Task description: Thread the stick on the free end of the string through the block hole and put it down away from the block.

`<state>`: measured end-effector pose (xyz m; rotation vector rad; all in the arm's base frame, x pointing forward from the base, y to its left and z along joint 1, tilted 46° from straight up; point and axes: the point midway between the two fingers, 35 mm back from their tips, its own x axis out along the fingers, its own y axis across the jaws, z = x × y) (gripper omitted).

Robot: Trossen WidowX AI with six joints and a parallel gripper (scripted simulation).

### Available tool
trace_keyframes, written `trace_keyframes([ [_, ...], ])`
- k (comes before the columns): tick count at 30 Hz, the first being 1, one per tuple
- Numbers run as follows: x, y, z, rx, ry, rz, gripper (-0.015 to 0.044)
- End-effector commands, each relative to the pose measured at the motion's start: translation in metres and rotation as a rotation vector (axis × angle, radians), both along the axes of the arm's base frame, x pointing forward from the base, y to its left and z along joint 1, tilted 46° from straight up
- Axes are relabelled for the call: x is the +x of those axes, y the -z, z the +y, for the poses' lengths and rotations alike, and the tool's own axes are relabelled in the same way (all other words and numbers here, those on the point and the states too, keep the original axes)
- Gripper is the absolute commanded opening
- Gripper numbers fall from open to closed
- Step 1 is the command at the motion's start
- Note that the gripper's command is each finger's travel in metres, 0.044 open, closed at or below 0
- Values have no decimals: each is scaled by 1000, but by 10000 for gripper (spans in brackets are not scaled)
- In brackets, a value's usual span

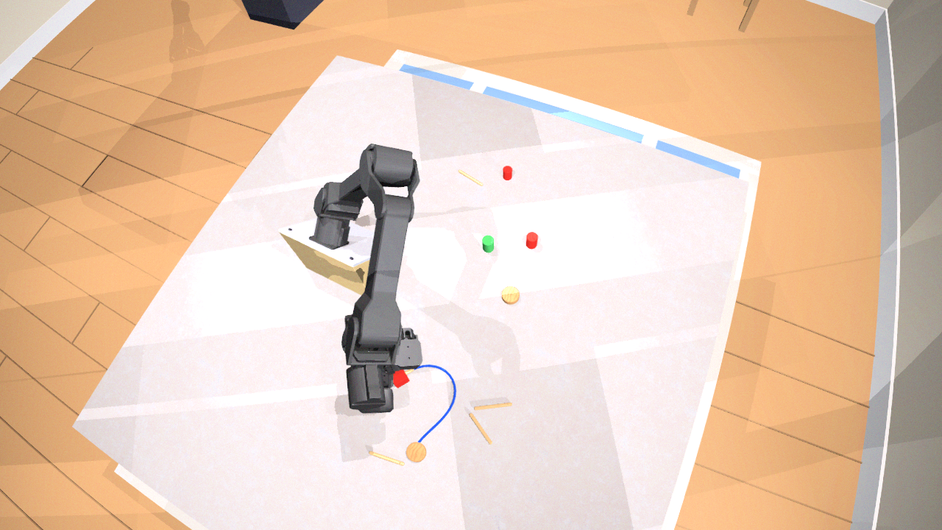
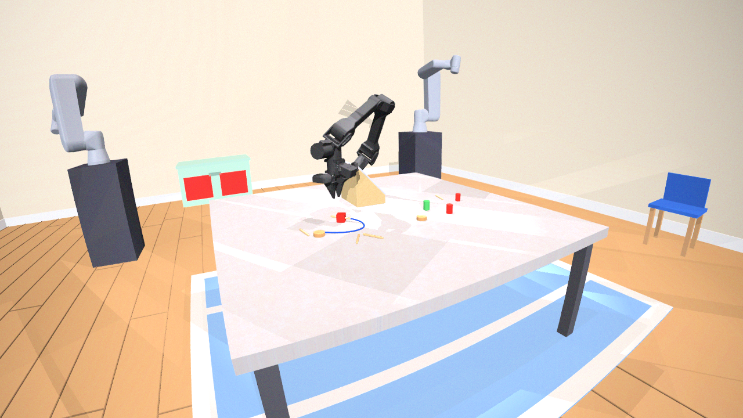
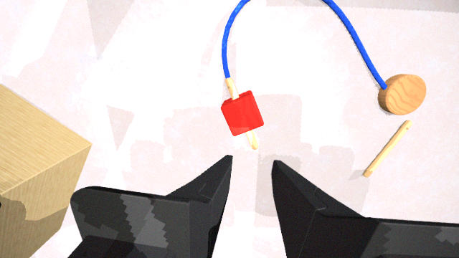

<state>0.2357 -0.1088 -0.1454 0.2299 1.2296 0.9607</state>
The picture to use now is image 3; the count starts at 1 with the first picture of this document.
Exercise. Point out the blue string with wooden stick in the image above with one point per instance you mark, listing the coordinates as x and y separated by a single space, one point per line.
229 81

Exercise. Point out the round wooden disc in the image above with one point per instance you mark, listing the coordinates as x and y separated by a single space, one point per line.
403 95

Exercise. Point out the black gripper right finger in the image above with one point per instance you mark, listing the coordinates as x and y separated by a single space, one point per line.
315 225

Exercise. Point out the red cube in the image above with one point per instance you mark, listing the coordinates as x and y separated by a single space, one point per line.
242 114

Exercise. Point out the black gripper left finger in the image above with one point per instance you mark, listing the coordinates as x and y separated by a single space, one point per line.
185 221

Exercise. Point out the thin wooden stick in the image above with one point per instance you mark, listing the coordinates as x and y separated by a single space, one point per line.
387 148

